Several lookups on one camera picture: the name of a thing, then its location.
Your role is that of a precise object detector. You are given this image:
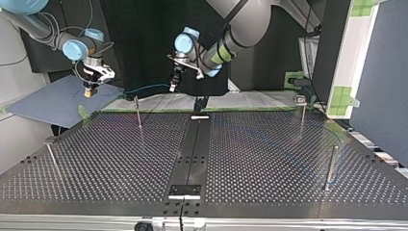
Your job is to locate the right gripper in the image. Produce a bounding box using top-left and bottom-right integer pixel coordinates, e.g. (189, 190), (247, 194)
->
(79, 63), (106, 98)

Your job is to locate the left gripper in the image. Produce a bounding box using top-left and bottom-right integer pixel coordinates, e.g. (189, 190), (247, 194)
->
(168, 62), (187, 93)

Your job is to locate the connector holder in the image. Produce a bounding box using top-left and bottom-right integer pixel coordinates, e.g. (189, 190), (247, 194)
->
(43, 135), (62, 169)

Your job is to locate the grey board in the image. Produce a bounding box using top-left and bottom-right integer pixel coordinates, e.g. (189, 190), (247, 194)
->
(5, 74), (125, 130)

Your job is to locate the black panel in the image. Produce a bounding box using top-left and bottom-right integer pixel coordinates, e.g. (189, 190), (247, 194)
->
(18, 0), (322, 98)

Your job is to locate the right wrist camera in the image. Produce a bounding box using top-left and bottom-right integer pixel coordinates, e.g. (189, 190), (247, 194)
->
(94, 64), (116, 84)

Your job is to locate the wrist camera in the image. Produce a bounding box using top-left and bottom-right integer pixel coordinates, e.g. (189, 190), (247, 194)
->
(166, 53), (205, 81)
(94, 64), (116, 84)

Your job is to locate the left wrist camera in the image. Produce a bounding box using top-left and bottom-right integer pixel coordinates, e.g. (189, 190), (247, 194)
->
(166, 53), (205, 81)

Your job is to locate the black cable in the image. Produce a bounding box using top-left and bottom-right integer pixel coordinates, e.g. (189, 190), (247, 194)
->
(217, 0), (251, 49)
(32, 0), (115, 85)

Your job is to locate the metal post with orange clip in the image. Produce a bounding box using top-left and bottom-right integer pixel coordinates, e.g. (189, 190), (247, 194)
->
(294, 94), (308, 130)

